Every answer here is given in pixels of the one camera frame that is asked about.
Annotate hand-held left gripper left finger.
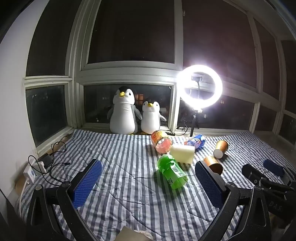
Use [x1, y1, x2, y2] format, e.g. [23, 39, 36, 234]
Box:
[26, 159, 103, 241]

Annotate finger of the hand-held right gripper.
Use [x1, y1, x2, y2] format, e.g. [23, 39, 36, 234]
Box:
[263, 159, 296, 184]
[242, 164, 289, 193]

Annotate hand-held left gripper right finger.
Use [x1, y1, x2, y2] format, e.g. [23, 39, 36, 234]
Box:
[195, 160, 271, 241]

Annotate brown paper cup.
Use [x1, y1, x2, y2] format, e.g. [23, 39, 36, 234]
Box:
[203, 156, 223, 175]
[213, 140, 229, 159]

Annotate green soda bottle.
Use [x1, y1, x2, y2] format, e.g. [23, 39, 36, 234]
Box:
[157, 154, 188, 190]

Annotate white foam block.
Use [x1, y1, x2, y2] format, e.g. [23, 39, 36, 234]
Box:
[170, 143, 195, 164]

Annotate blue snack packet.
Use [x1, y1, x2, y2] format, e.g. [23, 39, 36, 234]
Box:
[184, 134, 206, 151]

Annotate blue white striped blanket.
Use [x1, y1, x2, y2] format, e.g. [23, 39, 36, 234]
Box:
[15, 128, 296, 241]

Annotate black power adapter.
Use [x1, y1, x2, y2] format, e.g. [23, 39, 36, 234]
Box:
[38, 153, 53, 170]

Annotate white power strip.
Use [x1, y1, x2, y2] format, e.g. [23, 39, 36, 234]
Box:
[24, 162, 46, 184]

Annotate black tripod stand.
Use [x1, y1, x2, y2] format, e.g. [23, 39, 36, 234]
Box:
[177, 109, 204, 138]

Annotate orange drink bottle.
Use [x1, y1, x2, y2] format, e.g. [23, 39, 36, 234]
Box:
[151, 130, 173, 153]

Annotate large penguin plush toy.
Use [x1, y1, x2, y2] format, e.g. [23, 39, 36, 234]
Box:
[107, 86, 142, 135]

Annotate small penguin plush toy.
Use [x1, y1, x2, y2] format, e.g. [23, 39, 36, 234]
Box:
[138, 101, 167, 135]

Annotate phone holder clamp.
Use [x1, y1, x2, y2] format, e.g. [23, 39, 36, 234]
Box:
[191, 74, 204, 94]

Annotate black cable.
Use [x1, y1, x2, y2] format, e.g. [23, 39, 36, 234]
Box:
[28, 135, 72, 178]

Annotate white cable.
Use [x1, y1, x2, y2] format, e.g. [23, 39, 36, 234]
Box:
[19, 180, 30, 210]

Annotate ring light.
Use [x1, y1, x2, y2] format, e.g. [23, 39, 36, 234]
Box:
[178, 64, 223, 110]

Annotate white window frame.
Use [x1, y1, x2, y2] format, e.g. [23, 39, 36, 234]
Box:
[23, 0, 296, 154]

